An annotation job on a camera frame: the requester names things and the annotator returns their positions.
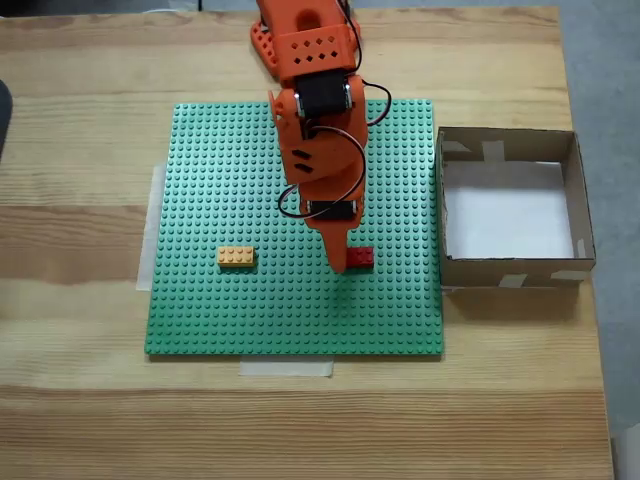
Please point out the open cardboard box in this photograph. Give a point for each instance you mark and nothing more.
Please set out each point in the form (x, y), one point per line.
(475, 277)

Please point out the black rounded object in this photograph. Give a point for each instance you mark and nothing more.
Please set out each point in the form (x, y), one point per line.
(4, 115)

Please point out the yellow lego block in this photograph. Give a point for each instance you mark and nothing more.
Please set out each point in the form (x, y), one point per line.
(237, 257)

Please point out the masking tape strip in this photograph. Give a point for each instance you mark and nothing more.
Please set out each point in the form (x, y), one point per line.
(449, 291)
(147, 240)
(285, 369)

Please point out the green lego baseplate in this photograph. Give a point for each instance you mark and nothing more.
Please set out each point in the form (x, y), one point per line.
(225, 310)

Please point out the red lego block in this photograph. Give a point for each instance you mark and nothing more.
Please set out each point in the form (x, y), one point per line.
(362, 257)

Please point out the white paper sheet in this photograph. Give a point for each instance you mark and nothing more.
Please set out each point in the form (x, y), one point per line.
(510, 220)

